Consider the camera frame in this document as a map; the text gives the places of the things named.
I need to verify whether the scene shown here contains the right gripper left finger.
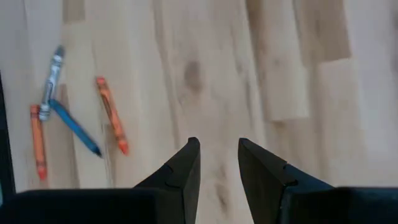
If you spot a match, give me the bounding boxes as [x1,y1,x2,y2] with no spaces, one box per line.
[133,136,201,224]

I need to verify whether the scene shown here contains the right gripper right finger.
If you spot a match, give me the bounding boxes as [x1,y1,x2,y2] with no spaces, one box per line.
[238,138,334,224]

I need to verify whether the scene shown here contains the blue crayon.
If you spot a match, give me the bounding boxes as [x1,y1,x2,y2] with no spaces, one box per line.
[48,98,103,158]

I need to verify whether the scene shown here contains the gray crayon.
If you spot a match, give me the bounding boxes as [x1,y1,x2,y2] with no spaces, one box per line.
[37,44,67,122]

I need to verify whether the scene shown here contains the black aluminium table frame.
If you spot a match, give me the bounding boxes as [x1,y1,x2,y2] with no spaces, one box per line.
[0,70,17,195]

